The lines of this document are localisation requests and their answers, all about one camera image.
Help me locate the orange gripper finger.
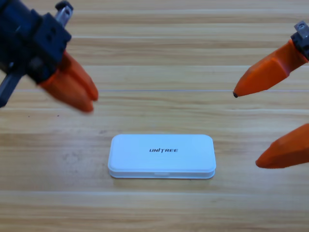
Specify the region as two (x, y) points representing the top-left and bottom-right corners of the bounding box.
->
(255, 123), (309, 169)

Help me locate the white Unitree pencil case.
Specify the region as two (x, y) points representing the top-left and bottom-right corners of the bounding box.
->
(107, 134), (217, 179)

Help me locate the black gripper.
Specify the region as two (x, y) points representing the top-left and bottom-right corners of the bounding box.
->
(233, 21), (309, 98)
(0, 0), (99, 113)

